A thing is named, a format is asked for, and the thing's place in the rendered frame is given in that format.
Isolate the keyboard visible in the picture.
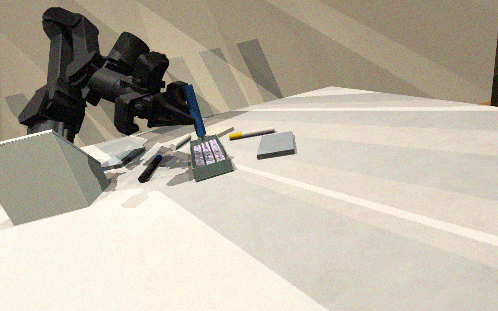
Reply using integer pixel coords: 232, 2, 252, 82
189, 134, 234, 182

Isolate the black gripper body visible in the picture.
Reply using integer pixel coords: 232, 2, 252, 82
112, 76, 188, 136

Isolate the cream cylinder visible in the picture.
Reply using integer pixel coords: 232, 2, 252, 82
170, 134, 192, 151

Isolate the white and yellow cylinder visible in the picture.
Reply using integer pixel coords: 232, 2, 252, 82
229, 126, 275, 140

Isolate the black marker with blue cap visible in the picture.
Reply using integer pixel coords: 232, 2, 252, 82
138, 155, 162, 183

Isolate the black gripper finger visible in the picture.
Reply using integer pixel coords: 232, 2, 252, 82
169, 88, 190, 115
147, 93, 195, 128

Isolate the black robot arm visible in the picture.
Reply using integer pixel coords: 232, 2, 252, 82
18, 7, 169, 143

